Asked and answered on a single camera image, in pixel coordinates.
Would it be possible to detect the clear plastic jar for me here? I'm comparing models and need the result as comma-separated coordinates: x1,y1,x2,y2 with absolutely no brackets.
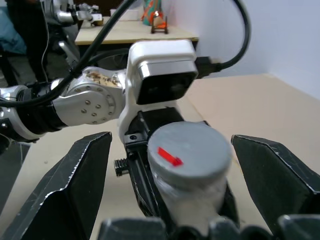
153,173,229,230

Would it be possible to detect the black stand with orange piece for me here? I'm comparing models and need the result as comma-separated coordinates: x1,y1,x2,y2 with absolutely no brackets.
149,11,170,35

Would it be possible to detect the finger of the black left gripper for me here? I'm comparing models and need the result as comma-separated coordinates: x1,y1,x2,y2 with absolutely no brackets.
127,146,174,226
216,183,241,225

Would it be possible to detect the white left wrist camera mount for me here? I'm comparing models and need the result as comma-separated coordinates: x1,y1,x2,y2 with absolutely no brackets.
117,39,200,145

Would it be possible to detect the teal and orange cylinder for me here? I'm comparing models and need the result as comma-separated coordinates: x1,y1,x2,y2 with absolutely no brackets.
141,0,163,27

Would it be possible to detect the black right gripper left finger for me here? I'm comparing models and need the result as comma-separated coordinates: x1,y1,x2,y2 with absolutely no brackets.
0,131,113,240

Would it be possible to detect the light wooden background table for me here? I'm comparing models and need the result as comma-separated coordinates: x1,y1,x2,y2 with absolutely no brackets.
74,9,200,46

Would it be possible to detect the grey lid with red arrow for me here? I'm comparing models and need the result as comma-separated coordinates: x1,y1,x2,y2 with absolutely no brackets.
146,121,233,193

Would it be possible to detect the teal cloth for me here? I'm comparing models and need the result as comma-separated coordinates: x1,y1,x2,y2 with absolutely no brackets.
0,6,27,55

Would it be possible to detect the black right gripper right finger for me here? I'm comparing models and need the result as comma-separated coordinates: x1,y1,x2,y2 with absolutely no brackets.
231,134,320,235

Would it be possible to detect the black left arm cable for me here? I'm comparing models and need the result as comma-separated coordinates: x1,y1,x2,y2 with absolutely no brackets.
0,0,252,108

